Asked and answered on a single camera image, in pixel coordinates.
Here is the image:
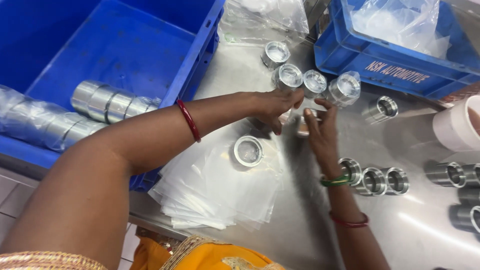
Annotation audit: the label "red bangle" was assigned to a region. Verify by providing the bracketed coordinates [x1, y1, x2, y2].
[176, 98, 202, 143]
[329, 211, 370, 229]

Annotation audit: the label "blue crate with white print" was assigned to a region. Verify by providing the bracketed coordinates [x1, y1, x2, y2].
[314, 0, 480, 101]

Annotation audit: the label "clear plastic bag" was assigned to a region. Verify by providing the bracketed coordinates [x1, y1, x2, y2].
[217, 0, 310, 48]

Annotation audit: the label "bagged metal sleeve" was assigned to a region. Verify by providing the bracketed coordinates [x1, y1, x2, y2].
[279, 108, 323, 138]
[261, 41, 292, 71]
[271, 63, 304, 91]
[328, 71, 362, 108]
[302, 69, 328, 99]

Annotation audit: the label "white tape roll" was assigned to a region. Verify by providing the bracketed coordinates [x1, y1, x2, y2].
[432, 95, 480, 152]

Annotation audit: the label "person's left hand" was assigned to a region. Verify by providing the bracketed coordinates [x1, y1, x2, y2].
[255, 89, 305, 136]

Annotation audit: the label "green bangles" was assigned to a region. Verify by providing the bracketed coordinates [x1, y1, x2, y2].
[319, 174, 353, 188]

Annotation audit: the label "yellow garment with gold trim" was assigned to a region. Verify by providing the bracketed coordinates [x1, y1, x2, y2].
[0, 234, 286, 270]

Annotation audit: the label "bare metal sleeve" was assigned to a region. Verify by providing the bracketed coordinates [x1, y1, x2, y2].
[382, 167, 410, 196]
[449, 204, 480, 234]
[233, 134, 265, 168]
[463, 163, 480, 188]
[363, 95, 399, 125]
[355, 167, 388, 197]
[337, 157, 363, 187]
[424, 161, 467, 188]

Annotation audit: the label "large blue plastic crate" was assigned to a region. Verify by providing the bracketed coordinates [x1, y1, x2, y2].
[0, 0, 226, 193]

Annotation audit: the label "stack of flat clear bags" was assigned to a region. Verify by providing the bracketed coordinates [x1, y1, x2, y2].
[148, 124, 286, 232]

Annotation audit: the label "person's right hand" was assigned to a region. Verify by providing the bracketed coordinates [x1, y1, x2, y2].
[303, 98, 344, 178]

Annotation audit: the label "heap of clear plastic bags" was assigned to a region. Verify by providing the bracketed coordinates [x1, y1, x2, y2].
[348, 0, 451, 59]

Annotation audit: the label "wrapped roll of metal sleeves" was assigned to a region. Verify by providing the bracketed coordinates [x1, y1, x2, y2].
[70, 80, 163, 125]
[0, 84, 110, 153]

